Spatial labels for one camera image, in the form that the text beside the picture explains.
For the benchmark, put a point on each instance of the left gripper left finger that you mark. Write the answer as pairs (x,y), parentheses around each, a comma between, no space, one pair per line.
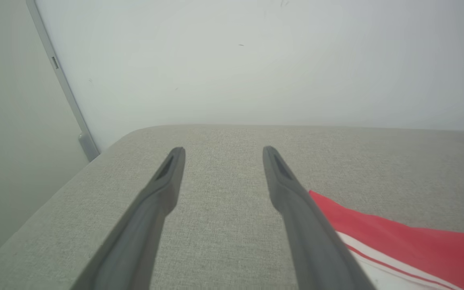
(135,241)

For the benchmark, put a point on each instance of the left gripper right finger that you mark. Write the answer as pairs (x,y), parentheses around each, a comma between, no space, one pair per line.
(312,249)

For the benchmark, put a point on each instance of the red and white sports shirt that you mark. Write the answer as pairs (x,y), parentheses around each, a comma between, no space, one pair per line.
(417,245)

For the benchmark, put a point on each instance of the grey fabric sofa cushion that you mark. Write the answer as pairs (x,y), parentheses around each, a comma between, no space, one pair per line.
(224,225)

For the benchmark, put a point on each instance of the grey metal frame post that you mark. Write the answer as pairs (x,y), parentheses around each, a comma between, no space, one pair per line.
(88,146)

